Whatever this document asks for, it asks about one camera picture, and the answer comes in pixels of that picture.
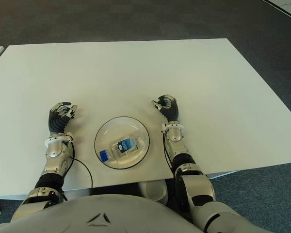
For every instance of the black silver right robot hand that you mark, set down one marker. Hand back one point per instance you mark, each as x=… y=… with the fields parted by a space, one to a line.
x=171 y=110

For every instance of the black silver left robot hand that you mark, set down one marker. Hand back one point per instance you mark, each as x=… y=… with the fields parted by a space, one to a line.
x=57 y=121

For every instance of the clear plastic water bottle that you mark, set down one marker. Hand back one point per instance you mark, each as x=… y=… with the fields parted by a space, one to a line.
x=126 y=146

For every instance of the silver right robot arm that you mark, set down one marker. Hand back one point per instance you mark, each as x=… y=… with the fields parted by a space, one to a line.
x=174 y=133

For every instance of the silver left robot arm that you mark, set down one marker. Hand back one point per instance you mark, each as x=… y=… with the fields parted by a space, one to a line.
x=53 y=150

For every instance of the grey robot torso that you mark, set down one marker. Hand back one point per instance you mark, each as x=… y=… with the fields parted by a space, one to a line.
x=111 y=214

